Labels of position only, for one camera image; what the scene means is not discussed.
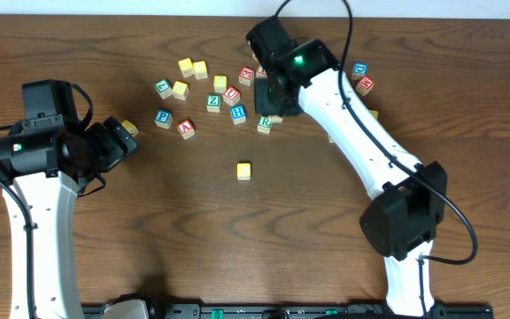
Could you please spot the green Z block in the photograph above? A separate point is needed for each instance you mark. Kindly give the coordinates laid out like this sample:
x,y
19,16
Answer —
x,y
213,103

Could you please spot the yellow k block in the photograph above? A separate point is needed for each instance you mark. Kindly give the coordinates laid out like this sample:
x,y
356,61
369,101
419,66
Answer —
x,y
130,128
374,114

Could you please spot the red M block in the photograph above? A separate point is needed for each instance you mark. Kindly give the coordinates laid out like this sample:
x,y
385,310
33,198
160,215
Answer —
x,y
364,85

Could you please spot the blue P block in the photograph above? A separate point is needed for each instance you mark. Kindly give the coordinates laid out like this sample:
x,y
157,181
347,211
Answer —
x,y
163,119

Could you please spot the yellow S block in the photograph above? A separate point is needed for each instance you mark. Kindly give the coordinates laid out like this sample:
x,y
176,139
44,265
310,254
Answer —
x,y
200,70

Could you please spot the yellow G block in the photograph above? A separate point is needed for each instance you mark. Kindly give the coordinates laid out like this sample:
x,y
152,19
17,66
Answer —
x,y
275,118

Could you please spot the yellow block beside green L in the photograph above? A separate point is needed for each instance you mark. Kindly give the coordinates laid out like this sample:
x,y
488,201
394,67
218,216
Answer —
x,y
180,90

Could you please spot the yellow K block right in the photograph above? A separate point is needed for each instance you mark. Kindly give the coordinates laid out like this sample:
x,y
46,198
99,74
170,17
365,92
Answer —
x,y
374,114

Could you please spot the green R block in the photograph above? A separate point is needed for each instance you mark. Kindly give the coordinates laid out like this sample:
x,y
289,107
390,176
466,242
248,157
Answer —
x,y
264,125

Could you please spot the red U block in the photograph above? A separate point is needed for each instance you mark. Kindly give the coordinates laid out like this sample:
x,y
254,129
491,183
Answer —
x,y
231,96

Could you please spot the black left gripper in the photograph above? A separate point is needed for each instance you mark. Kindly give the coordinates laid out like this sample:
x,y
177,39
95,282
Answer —
x,y
116,138

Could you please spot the yellow C block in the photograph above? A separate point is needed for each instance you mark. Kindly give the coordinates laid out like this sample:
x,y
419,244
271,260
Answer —
x,y
243,171

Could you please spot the yellow O block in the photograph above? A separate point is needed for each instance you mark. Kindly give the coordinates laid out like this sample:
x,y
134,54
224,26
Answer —
x,y
220,83

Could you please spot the red I block upper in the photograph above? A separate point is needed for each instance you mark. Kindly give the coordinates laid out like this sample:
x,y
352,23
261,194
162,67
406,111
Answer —
x,y
260,72

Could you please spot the yellow block upper left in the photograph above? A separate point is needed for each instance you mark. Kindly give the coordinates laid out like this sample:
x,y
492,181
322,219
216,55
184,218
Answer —
x,y
186,66

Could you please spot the blue H block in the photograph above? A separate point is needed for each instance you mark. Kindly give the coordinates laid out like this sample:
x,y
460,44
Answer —
x,y
238,114

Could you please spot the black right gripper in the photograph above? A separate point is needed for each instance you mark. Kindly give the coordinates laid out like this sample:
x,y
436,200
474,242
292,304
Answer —
x,y
266,99

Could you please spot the yellow K block far left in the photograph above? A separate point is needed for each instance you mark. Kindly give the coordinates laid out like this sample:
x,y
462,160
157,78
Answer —
x,y
130,128

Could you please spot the red A block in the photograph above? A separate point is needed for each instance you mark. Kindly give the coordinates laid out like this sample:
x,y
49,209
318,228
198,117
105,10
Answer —
x,y
186,129

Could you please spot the blue D block right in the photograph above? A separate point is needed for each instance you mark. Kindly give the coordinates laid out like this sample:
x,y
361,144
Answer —
x,y
359,70

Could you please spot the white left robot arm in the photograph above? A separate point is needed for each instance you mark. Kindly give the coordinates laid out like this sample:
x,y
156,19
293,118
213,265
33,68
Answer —
x,y
46,162

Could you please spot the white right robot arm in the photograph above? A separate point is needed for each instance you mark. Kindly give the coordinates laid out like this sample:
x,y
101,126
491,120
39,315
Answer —
x,y
401,220

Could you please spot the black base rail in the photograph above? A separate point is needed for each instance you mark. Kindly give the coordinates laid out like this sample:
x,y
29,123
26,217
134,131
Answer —
x,y
140,309

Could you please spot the red E block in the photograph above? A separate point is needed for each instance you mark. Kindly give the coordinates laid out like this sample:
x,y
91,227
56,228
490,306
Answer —
x,y
246,76

